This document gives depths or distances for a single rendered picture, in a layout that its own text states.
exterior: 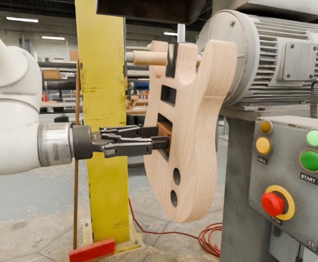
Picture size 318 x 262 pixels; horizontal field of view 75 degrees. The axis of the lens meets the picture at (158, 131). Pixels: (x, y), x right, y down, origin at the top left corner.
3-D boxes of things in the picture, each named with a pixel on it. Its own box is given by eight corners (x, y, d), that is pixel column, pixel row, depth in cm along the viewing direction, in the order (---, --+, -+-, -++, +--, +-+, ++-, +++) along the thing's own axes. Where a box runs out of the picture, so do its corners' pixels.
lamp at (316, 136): (304, 144, 32) (307, 126, 32) (325, 149, 30) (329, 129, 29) (301, 145, 32) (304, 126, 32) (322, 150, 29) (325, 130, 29)
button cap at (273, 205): (272, 205, 40) (275, 186, 39) (292, 217, 36) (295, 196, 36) (257, 209, 39) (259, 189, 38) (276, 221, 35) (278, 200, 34)
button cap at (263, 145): (261, 149, 42) (262, 135, 41) (273, 154, 39) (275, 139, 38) (255, 151, 41) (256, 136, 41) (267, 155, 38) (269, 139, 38)
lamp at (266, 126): (259, 133, 41) (261, 118, 40) (272, 136, 38) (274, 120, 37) (256, 133, 40) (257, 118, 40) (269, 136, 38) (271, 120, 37)
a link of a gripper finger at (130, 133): (102, 148, 47) (99, 146, 48) (142, 139, 54) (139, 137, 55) (101, 132, 46) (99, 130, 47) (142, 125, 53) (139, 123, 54)
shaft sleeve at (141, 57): (194, 59, 58) (200, 52, 55) (196, 69, 57) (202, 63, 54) (131, 55, 52) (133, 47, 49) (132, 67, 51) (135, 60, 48)
